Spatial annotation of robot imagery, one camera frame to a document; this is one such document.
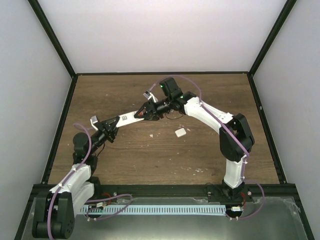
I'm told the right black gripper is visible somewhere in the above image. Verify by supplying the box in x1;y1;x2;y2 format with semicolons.
135;96;173;121

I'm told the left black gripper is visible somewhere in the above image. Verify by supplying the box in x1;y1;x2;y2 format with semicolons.
89;116;122;155

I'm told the white remote control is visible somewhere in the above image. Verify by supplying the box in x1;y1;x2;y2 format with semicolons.
117;110;141;128

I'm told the white battery cover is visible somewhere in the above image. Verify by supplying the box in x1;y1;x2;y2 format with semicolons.
174;128;187;138

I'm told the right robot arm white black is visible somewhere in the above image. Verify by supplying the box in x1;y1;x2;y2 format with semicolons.
134;77;255;202

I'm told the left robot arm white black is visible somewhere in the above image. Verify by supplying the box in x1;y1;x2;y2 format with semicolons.
32;116;120;240

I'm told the metal front plate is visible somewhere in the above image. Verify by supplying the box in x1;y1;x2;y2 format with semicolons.
21;197;308;240

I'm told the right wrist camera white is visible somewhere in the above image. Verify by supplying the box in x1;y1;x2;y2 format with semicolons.
143;91;158;103

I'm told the light blue slotted cable duct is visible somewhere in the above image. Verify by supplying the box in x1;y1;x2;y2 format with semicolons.
77;205;226;216

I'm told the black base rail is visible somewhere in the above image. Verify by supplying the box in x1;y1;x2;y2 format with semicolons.
32;184;297;203

